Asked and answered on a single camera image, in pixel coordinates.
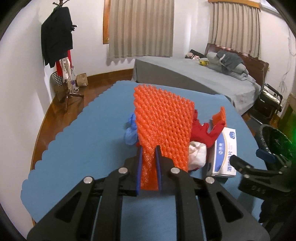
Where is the white cloth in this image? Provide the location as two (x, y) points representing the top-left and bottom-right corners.
(188, 141), (207, 171)

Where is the red cloth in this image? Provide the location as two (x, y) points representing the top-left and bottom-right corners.
(190, 106), (227, 149)

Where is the black trash bin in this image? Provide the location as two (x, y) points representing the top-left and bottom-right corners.
(254, 125), (295, 170)

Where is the tissue box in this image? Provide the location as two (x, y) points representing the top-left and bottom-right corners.
(207, 127), (237, 178)

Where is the blue plastic bag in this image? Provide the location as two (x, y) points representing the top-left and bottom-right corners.
(124, 113), (138, 146)

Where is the black metal chair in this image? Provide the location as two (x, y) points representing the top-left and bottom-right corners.
(248, 83), (283, 125)

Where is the grey bed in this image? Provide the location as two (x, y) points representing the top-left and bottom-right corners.
(132, 56), (261, 115)

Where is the wooden headboard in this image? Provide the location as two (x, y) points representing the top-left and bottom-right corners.
(205, 43), (269, 87)

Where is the yellow plush toy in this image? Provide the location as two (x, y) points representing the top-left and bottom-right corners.
(199, 58), (210, 66)

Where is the brown paper bag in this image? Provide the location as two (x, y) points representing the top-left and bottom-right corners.
(76, 73), (88, 87)

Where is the pile of grey bedding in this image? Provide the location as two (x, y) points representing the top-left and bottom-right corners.
(207, 51), (255, 83)

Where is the wooden coat rack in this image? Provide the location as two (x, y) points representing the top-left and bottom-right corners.
(53, 0), (84, 112)

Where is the checkered basket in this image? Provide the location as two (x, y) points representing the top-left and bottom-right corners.
(51, 71), (64, 86)

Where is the left beige curtain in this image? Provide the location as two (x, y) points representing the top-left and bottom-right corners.
(108, 0), (175, 59)

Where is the beige curtain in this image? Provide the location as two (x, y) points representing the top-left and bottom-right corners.
(108, 0), (175, 59)
(208, 1), (261, 58)

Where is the right beige curtain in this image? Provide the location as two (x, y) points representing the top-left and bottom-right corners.
(208, 1), (261, 58)

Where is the black jacket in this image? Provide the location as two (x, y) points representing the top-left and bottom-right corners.
(41, 6), (77, 68)

